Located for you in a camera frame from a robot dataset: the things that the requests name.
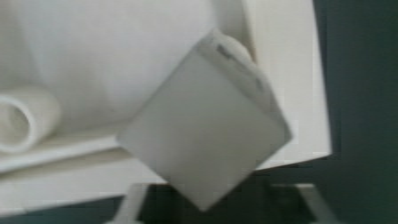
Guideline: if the white leg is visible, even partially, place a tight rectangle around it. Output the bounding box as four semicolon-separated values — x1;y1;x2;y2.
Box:
117;31;291;210

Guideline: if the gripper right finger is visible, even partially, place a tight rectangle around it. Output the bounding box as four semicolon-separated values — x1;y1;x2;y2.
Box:
268;183;344;224

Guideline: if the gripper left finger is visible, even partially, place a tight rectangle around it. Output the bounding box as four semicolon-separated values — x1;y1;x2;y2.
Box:
104;182;179;224

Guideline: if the white square tabletop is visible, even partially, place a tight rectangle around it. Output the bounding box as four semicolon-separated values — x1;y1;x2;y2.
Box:
0;0;332;217

